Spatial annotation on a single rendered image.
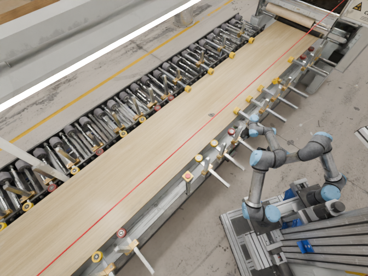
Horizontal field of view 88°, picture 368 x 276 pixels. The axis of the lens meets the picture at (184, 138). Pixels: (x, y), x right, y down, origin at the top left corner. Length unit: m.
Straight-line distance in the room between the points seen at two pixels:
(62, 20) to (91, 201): 1.65
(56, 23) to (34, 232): 1.89
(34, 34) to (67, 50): 0.09
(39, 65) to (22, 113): 3.91
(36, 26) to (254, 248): 1.84
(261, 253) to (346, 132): 2.84
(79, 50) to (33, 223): 1.84
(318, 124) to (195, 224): 2.65
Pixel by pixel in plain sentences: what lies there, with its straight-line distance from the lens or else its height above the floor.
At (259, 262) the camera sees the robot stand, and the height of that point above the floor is 0.96.
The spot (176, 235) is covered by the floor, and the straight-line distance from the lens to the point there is 2.75.
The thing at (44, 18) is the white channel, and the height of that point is 2.46.
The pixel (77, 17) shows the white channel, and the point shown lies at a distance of 0.76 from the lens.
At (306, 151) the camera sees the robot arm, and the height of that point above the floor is 1.51.
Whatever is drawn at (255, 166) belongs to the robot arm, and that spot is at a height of 1.48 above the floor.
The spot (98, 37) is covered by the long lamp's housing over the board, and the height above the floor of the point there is 2.36.
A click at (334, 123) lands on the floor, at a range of 4.14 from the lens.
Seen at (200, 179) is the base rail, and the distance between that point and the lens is 2.14.
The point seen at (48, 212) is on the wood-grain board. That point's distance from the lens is 2.28.
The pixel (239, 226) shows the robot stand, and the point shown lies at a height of 0.21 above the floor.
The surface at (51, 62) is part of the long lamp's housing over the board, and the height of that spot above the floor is 2.36.
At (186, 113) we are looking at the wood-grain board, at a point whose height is 0.90.
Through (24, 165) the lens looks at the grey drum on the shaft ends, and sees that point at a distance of 2.72.
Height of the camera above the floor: 2.74
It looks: 60 degrees down
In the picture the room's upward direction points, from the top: 3 degrees counter-clockwise
